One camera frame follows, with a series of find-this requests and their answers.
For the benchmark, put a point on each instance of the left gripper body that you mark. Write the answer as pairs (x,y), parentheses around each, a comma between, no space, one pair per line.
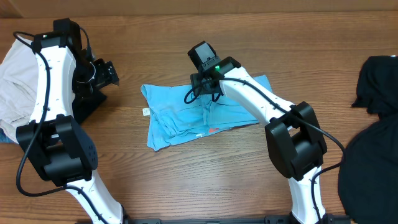
(104,75)

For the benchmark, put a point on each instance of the light blue printed t-shirt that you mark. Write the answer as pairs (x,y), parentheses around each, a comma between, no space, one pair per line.
(174,122)

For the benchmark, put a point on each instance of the black folded garment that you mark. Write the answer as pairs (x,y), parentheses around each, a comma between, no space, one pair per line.
(83,107)

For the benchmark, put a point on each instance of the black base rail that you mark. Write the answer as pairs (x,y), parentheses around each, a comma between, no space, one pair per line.
(271,219)

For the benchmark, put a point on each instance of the blue folded garment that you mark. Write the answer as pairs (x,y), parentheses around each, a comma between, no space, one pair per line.
(4,138)

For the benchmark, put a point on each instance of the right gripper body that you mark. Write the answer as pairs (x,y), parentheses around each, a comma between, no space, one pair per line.
(201,86)

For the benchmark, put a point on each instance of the black t-shirt right pile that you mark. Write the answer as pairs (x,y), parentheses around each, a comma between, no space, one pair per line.
(367,180)

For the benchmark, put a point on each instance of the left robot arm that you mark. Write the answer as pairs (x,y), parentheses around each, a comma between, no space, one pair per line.
(68,91)

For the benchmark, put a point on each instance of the beige folded garment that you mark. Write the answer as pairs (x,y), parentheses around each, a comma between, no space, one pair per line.
(19,79)

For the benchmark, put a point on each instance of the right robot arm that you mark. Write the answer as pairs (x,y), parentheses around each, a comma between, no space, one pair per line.
(294,142)

